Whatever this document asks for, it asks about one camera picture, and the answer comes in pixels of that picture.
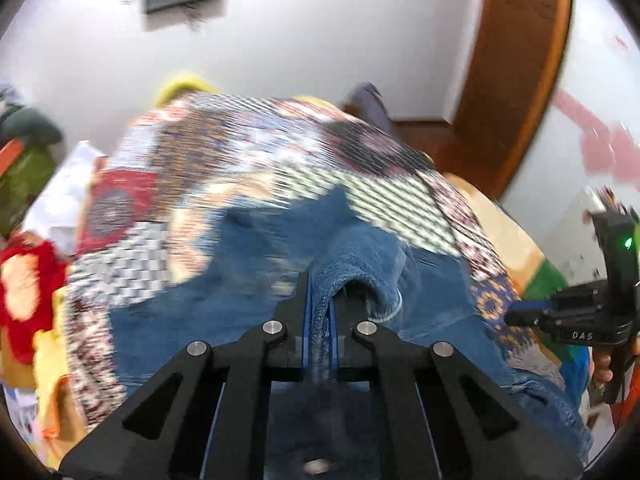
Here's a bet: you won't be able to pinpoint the green patterned box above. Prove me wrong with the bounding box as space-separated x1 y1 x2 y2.
0 145 62 237

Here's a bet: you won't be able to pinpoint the white pillow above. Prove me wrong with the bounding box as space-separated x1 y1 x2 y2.
22 142 108 257

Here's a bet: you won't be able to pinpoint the patchwork patterned blanket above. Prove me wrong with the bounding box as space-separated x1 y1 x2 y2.
65 92 566 436

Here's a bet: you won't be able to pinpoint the pink wall sticker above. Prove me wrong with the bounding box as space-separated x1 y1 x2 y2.
552 89 640 181

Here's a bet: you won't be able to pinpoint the blue denim jeans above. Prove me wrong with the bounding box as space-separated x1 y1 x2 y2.
107 185 596 480

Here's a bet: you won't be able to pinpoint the yellow green bed sheet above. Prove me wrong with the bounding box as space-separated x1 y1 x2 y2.
444 172 596 361

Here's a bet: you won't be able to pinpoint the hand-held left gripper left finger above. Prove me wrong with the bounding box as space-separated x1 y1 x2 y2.
59 271 315 480

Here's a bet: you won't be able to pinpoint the orange box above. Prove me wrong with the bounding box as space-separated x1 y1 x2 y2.
0 137 27 177

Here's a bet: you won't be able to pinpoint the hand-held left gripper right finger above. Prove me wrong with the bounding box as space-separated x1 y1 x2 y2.
326 287 585 480

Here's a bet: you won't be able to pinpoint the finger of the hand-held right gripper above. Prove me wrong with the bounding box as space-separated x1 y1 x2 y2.
514 300 558 314
504 310 553 332

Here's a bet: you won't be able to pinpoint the grey green cushion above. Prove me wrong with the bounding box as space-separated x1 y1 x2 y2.
0 102 66 148

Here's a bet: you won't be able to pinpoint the person's right hand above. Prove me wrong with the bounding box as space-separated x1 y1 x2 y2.
590 347 616 401

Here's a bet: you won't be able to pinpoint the dark blue cloth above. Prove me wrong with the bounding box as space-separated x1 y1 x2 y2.
340 82 401 142

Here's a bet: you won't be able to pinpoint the red plush toy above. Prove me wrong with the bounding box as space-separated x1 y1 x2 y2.
0 239 71 367

